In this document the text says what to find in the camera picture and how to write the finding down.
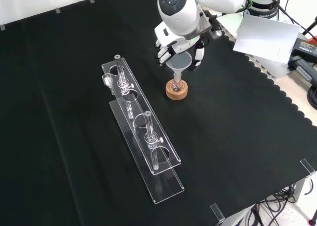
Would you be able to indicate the black power supply box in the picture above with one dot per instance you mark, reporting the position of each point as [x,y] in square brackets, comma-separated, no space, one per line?
[305,48]

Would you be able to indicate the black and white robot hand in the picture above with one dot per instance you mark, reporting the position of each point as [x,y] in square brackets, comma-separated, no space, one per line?
[171,41]

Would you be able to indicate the clear round-bottom flask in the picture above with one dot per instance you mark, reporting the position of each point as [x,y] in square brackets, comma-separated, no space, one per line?
[176,86]

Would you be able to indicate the small clear glass piece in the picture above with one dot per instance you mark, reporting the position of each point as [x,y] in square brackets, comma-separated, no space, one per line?
[107,80]

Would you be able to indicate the white sheet board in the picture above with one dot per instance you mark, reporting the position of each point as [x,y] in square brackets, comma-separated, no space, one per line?
[267,37]

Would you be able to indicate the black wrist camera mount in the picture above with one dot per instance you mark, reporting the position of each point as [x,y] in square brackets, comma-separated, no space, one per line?
[213,25]

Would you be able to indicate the pale board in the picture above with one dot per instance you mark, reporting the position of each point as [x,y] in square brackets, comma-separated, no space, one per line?
[272,67]

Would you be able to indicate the black and grey device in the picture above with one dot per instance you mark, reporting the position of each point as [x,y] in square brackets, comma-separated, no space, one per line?
[303,68]

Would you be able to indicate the clear plastic funnel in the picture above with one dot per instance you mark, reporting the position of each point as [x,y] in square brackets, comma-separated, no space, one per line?
[179,61]

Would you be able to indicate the black cloth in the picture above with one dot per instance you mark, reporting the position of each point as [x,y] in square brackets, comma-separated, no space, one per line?
[74,124]

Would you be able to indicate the clear acrylic funnel stand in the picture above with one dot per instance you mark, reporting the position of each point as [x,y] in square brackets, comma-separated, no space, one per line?
[148,146]

